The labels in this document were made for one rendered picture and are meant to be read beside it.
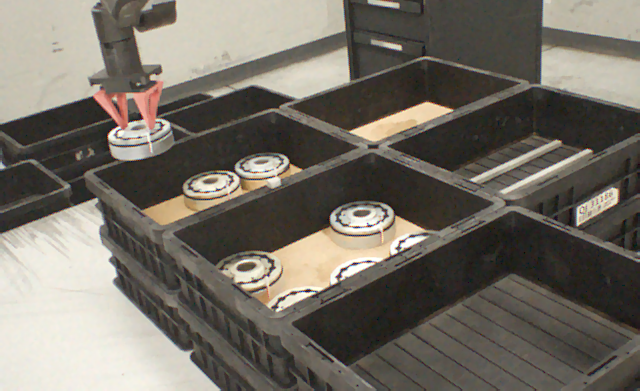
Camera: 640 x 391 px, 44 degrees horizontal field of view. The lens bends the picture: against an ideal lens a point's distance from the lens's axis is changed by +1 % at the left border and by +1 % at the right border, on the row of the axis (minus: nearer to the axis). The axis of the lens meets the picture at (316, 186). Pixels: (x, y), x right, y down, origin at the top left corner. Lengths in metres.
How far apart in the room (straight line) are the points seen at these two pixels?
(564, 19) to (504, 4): 2.00
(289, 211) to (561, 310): 0.43
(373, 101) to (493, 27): 1.33
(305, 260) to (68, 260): 0.58
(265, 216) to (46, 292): 0.50
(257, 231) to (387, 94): 0.60
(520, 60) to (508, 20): 0.18
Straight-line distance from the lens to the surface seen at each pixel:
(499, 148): 1.54
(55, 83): 4.34
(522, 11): 3.09
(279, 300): 1.08
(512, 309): 1.09
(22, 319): 1.50
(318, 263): 1.21
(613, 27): 4.81
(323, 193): 1.27
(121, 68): 1.29
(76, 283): 1.55
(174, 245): 1.11
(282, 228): 1.25
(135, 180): 1.44
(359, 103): 1.67
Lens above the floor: 1.46
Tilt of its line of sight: 26 degrees down
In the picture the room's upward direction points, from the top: 7 degrees counter-clockwise
